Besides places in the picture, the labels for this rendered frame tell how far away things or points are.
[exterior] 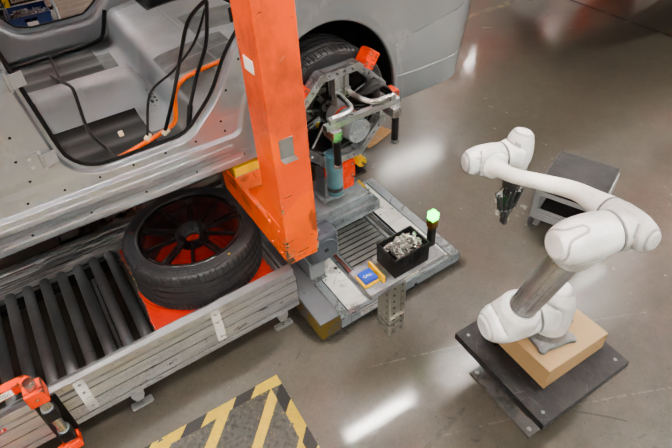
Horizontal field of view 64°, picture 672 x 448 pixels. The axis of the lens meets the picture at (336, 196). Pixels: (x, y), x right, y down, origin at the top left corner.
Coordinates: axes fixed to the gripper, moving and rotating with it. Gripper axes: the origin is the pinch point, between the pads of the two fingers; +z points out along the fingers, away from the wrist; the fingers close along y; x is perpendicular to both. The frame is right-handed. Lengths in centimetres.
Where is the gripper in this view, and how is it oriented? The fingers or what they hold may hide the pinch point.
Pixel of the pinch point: (504, 216)
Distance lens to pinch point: 238.8
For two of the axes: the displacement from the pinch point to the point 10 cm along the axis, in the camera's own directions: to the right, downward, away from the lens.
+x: -3.7, -5.5, 7.5
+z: 0.1, 8.0, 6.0
